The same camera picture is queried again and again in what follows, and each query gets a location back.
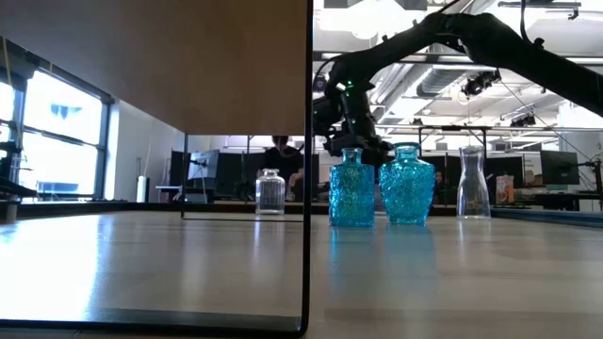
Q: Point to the tall clear glass carafe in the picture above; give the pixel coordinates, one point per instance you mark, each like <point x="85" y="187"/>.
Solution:
<point x="472" y="181"/>

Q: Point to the blue bulbous textured glass vase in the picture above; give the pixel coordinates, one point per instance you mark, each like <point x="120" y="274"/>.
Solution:
<point x="406" y="183"/>

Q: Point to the black ceiling-hung camera rig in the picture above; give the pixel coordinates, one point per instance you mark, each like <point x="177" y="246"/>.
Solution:
<point x="478" y="85"/>

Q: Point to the white cylinder roll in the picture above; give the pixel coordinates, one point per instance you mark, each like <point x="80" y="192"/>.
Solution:
<point x="142" y="190"/>

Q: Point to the clear faceted round glass jar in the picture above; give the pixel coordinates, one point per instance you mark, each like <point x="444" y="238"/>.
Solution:
<point x="270" y="191"/>

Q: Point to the wooden shelf black metal legs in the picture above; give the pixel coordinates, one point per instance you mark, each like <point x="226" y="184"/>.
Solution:
<point x="165" y="70"/>

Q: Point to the silver ventilation duct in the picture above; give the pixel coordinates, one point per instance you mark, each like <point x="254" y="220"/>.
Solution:
<point x="438" y="80"/>

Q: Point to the colourful snack bag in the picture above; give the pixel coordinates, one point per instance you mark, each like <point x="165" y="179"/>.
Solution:
<point x="505" y="189"/>

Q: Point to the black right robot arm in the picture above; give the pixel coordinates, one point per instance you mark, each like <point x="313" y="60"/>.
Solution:
<point x="494" y="42"/>

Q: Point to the black computer monitor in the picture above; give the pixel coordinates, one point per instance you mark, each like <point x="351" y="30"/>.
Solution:
<point x="559" y="167"/>

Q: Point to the black aluminium rig frame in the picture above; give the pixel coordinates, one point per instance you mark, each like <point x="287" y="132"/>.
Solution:
<point x="452" y="128"/>

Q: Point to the grey computer monitor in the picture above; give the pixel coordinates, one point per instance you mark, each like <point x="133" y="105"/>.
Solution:
<point x="205" y="165"/>

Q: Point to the person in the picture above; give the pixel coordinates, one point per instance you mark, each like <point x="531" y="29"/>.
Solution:
<point x="282" y="160"/>
<point x="439" y="181"/>

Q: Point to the large window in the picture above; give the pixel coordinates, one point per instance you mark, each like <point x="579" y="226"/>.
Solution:
<point x="61" y="141"/>

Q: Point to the blue cylindrical textured glass vase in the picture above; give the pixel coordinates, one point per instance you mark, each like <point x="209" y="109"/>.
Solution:
<point x="351" y="188"/>

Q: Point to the black aluminium table frame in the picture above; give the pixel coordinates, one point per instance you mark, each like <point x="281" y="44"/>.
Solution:
<point x="141" y="207"/>

